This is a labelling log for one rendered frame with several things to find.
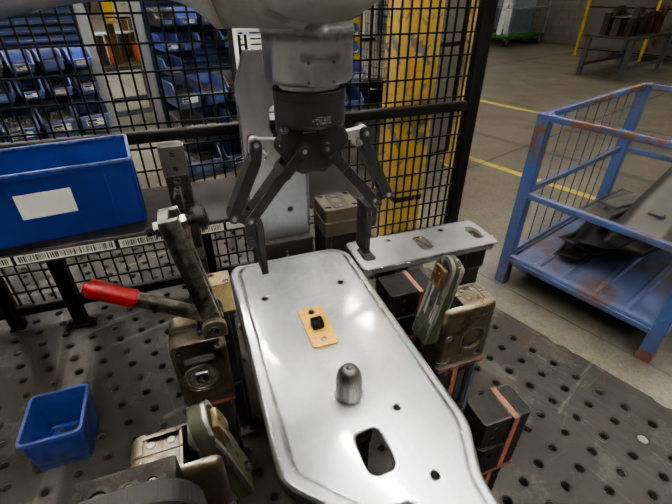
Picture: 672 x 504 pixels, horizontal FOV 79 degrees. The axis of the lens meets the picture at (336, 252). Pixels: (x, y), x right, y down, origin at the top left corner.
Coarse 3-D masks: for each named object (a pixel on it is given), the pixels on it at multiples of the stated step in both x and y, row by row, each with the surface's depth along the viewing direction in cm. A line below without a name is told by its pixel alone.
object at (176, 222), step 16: (176, 208) 45; (160, 224) 42; (176, 224) 43; (208, 224) 45; (176, 240) 43; (176, 256) 44; (192, 256) 45; (192, 272) 46; (192, 288) 47; (208, 288) 48; (208, 304) 49
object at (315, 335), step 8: (304, 312) 62; (320, 312) 62; (304, 320) 60; (312, 320) 59; (320, 320) 59; (328, 320) 60; (312, 328) 59; (320, 328) 59; (328, 328) 59; (312, 336) 58; (320, 336) 58; (328, 336) 58; (336, 336) 58; (312, 344) 56; (320, 344) 56; (328, 344) 56
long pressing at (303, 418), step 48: (240, 288) 67; (288, 288) 67; (336, 288) 67; (288, 336) 58; (384, 336) 58; (288, 384) 51; (384, 384) 51; (432, 384) 51; (288, 432) 45; (336, 432) 45; (384, 432) 45; (432, 432) 45; (288, 480) 41; (336, 480) 41; (384, 480) 41; (432, 480) 41; (480, 480) 41
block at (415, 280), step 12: (384, 276) 74; (396, 276) 74; (408, 276) 74; (420, 276) 74; (384, 288) 71; (396, 288) 71; (408, 288) 71; (420, 288) 71; (384, 300) 72; (396, 300) 69; (408, 300) 70; (420, 300) 71; (396, 312) 71; (408, 312) 72; (408, 324) 73; (408, 336) 75
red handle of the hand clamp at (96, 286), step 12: (84, 288) 44; (96, 288) 44; (108, 288) 45; (120, 288) 46; (132, 288) 47; (108, 300) 45; (120, 300) 46; (132, 300) 46; (144, 300) 47; (156, 300) 48; (168, 300) 49; (168, 312) 49; (180, 312) 49; (192, 312) 50
